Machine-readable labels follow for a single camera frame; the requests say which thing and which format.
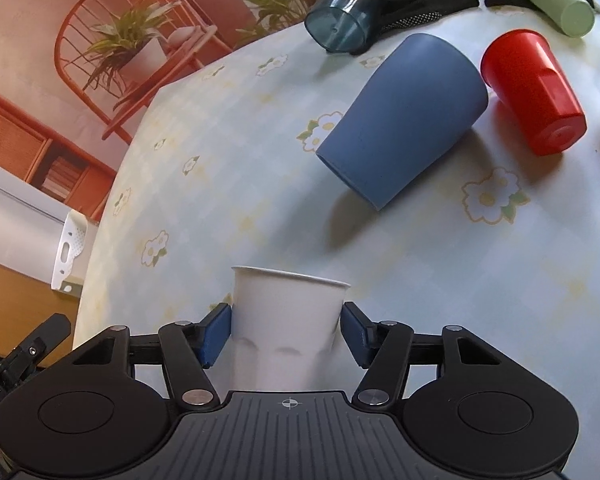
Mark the white paper cup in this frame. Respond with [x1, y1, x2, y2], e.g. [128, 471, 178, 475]
[230, 266, 350, 391]

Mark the blue plastic cup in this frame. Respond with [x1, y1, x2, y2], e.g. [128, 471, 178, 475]
[316, 34, 488, 210]

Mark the red plastic cup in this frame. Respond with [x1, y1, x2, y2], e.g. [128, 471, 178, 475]
[480, 29, 588, 156]

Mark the transparent teal plastic cup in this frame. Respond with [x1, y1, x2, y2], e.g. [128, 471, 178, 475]
[304, 0, 379, 53]

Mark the white perforated laundry basket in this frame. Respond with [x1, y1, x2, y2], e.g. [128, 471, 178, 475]
[50, 209, 87, 298]

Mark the printed room backdrop cloth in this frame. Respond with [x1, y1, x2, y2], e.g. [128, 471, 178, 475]
[0, 0, 316, 219]

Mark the black sock left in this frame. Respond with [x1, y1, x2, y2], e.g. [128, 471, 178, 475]
[368, 0, 480, 44]

